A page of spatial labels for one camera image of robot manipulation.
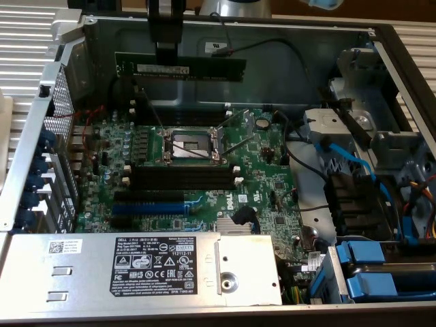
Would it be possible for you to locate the green RAM stick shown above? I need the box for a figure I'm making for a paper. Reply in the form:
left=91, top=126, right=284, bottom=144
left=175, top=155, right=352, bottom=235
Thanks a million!
left=114, top=51, right=247, bottom=83

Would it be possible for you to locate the thin locking lever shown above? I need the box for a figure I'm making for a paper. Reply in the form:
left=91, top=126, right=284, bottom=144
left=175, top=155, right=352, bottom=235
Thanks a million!
left=141, top=87, right=166, bottom=134
left=171, top=141, right=224, bottom=163

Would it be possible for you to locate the CPU socket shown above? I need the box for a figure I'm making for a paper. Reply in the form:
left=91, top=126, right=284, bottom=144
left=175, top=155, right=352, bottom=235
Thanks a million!
left=158, top=125, right=225, bottom=168

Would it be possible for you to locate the silver socket cover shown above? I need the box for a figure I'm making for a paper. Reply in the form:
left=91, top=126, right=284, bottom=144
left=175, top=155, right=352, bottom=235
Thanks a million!
left=217, top=108, right=255, bottom=156

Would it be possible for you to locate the black and silver PC case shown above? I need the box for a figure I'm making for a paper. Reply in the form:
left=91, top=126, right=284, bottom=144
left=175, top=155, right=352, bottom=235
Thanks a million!
left=0, top=8, right=436, bottom=321

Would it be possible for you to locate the long black expansion slot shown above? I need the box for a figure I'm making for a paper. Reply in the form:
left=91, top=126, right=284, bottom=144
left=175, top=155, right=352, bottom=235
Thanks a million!
left=114, top=190, right=185, bottom=204

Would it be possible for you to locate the blue slot retainer clip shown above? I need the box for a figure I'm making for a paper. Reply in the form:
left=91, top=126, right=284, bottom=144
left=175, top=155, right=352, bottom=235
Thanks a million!
left=22, top=190, right=41, bottom=208
left=27, top=173, right=45, bottom=191
left=31, top=155, right=49, bottom=174
left=16, top=208, right=36, bottom=226
left=39, top=130, right=57, bottom=148

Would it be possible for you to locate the green motherboard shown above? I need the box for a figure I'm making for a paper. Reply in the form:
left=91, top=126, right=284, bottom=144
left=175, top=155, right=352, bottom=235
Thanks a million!
left=67, top=105, right=307, bottom=283

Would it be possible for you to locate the blue expansion slot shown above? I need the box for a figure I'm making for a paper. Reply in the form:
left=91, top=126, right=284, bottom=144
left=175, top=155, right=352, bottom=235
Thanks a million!
left=111, top=203, right=187, bottom=215

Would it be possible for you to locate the short black expansion slot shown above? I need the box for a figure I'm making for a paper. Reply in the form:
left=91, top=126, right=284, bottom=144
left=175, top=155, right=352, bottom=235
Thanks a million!
left=109, top=215, right=133, bottom=230

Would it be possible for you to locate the silver disk bay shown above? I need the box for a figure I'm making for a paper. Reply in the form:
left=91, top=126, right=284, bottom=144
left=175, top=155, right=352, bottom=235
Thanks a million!
left=302, top=47, right=436, bottom=239

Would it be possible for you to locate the silver chipset heatsink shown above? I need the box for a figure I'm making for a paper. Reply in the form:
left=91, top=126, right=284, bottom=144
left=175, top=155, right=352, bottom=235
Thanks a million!
left=215, top=216, right=255, bottom=236

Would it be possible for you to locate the silver power supply unit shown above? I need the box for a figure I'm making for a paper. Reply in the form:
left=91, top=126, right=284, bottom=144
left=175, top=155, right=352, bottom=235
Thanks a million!
left=0, top=232, right=284, bottom=307

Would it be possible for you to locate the blue plastic drive latch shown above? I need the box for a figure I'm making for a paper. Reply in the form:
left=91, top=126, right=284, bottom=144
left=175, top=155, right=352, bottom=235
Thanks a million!
left=345, top=272, right=399, bottom=303
left=335, top=240, right=388, bottom=266

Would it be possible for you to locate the black wire with connector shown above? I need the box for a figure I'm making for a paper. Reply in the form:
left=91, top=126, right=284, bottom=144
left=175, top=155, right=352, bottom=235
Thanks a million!
left=208, top=12, right=311, bottom=74

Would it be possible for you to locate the black cable loop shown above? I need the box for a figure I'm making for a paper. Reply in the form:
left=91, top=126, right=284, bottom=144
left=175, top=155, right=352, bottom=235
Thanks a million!
left=108, top=77, right=139, bottom=113

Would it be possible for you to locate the thin red wire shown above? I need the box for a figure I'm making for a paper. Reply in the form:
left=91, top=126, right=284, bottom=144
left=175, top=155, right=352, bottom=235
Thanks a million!
left=50, top=104, right=107, bottom=161

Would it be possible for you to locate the black cable plug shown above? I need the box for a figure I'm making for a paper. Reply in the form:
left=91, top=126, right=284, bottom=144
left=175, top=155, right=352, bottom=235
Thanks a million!
left=231, top=205, right=258, bottom=225

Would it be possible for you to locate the black round wire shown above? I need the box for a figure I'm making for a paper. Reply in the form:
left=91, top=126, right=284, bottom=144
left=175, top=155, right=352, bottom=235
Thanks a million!
left=285, top=149, right=331, bottom=187

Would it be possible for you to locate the blue flat wire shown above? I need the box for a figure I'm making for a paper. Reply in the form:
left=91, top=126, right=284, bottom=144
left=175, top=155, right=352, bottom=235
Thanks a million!
left=312, top=138, right=422, bottom=247

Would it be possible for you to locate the black plastic bracket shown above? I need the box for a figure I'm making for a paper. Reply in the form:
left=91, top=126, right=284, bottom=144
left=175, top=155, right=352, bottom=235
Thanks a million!
left=323, top=172, right=392, bottom=239

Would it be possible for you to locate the yellow green wire bundle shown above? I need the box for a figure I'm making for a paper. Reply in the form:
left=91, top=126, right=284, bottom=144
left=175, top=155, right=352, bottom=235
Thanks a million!
left=285, top=285, right=306, bottom=305

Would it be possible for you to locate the orange yellow wire bundle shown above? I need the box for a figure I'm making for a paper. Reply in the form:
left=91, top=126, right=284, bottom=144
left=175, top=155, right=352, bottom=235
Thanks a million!
left=400, top=180, right=436, bottom=241

